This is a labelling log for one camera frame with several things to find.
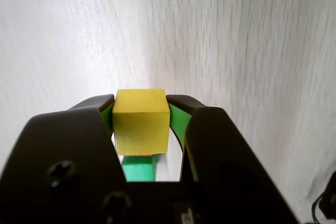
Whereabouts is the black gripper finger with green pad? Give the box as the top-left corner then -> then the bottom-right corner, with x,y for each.
166,94 -> 301,224
0,94 -> 138,224

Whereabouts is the green wooden cube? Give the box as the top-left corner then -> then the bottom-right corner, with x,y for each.
121,155 -> 159,183

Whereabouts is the yellow wooden cube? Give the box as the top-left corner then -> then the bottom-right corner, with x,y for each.
111,89 -> 171,156

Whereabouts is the thick black camera cable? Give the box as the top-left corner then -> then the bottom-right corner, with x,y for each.
311,173 -> 336,221

